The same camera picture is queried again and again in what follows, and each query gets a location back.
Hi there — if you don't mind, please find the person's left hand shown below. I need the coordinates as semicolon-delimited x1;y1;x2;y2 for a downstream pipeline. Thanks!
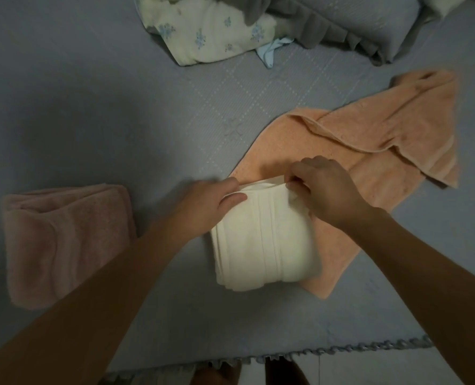
156;177;248;247

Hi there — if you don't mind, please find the person's right hand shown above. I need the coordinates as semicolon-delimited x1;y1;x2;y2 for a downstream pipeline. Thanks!
284;156;377;234

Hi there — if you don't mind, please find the white towel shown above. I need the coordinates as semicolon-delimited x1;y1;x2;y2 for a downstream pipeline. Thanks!
210;176;323;293

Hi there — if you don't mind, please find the person's left forearm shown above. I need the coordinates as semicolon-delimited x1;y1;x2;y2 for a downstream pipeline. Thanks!
0;221;182;385

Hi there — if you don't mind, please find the person's right forearm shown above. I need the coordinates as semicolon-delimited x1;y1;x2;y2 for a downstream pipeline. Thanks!
343;207;475;385

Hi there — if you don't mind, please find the orange towel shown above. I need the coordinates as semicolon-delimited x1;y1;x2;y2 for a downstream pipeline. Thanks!
227;69;461;300

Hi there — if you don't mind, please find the light blue cloth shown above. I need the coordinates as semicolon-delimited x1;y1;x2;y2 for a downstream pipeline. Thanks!
255;36;296;69

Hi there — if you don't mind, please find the grey quilted bed sheet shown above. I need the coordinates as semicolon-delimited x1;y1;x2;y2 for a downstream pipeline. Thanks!
0;0;475;376

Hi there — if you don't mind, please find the cream floral cloth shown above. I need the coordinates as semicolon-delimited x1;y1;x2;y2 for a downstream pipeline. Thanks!
135;0;279;68

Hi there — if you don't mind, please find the person's right leg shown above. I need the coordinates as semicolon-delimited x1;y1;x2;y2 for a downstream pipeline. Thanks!
265;358;311;385

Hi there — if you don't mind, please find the person's leg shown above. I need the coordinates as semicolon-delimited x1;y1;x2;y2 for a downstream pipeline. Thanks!
192;361;243;385
265;358;311;385

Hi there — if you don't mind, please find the pink folded towel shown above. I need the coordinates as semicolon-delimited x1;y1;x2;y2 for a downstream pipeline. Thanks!
1;183;138;311

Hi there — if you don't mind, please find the person's left leg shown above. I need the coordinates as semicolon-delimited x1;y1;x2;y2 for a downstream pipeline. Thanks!
192;361;243;385

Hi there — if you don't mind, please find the grey ruffled pillow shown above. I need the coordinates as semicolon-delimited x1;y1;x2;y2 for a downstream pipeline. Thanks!
221;0;435;67

